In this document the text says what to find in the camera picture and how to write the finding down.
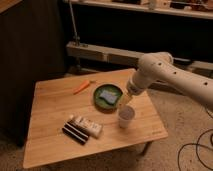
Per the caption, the black floor cable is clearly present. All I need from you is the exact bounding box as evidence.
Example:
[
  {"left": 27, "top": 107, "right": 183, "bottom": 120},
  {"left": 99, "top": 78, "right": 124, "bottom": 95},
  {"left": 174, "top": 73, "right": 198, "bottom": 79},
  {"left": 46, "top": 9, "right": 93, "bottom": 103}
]
[{"left": 177, "top": 109, "right": 213, "bottom": 171}]

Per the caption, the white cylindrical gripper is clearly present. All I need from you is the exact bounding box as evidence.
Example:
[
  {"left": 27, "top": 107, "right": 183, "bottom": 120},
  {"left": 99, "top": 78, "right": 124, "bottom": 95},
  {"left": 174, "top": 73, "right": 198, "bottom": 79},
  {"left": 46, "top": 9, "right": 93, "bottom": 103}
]
[{"left": 118, "top": 79, "right": 146, "bottom": 108}]

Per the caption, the black striped box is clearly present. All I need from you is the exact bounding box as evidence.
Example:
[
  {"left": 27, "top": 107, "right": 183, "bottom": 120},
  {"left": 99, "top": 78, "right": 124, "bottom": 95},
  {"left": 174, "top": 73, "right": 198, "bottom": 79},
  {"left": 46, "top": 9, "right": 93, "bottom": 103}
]
[{"left": 62, "top": 123, "right": 89, "bottom": 145}]

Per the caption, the lower wooden shelf rail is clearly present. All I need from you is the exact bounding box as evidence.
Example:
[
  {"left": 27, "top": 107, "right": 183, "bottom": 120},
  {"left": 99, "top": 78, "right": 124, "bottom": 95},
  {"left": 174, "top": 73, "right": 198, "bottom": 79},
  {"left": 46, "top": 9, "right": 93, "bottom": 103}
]
[{"left": 66, "top": 41, "right": 213, "bottom": 71}]

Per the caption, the metal pole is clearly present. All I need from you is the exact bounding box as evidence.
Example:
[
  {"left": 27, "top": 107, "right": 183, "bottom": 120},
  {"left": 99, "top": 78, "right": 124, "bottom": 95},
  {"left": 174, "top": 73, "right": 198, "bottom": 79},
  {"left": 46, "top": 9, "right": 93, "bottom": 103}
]
[{"left": 68, "top": 0, "right": 80, "bottom": 46}]

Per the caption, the black handle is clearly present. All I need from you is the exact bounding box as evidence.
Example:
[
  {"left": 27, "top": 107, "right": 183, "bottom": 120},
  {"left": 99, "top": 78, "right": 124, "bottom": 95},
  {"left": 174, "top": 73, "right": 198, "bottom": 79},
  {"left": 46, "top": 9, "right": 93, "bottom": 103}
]
[{"left": 174, "top": 57, "right": 193, "bottom": 65}]

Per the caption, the orange toy carrot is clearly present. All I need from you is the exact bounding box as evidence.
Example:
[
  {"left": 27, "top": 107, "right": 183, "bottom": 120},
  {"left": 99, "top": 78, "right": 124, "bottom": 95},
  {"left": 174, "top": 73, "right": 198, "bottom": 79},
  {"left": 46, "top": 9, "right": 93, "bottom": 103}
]
[{"left": 73, "top": 80, "right": 91, "bottom": 94}]

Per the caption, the translucent plastic cup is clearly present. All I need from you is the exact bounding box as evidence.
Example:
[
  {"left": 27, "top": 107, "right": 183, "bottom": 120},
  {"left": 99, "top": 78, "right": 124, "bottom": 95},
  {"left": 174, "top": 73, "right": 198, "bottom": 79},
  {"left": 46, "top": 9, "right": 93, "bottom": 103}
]
[{"left": 118, "top": 105, "right": 135, "bottom": 128}]

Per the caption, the upper shelf board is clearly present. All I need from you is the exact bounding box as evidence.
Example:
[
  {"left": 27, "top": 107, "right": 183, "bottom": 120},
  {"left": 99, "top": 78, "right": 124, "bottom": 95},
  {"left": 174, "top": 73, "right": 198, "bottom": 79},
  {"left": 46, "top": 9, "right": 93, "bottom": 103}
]
[{"left": 63, "top": 0, "right": 213, "bottom": 20}]

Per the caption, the green round plate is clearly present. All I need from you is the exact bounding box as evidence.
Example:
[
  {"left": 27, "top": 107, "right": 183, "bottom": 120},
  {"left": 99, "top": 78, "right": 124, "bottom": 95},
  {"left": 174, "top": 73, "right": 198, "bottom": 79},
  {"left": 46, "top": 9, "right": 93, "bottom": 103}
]
[{"left": 93, "top": 84, "right": 123, "bottom": 110}]

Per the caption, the white rectangular box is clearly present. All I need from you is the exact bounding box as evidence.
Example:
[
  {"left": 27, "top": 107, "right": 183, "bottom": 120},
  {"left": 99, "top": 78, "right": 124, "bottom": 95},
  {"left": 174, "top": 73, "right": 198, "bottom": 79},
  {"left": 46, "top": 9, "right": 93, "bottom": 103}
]
[{"left": 70, "top": 115, "right": 103, "bottom": 139}]

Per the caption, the wooden table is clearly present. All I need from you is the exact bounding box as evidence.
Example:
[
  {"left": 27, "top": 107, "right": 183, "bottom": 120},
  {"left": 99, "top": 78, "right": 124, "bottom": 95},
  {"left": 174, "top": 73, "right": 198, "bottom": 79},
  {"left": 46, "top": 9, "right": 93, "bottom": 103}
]
[{"left": 23, "top": 69, "right": 168, "bottom": 169}]

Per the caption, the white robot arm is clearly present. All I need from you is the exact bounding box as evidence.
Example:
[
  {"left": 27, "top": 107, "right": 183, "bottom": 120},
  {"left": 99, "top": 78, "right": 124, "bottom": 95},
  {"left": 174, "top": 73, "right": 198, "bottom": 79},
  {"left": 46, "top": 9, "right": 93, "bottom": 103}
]
[{"left": 117, "top": 52, "right": 213, "bottom": 112}]

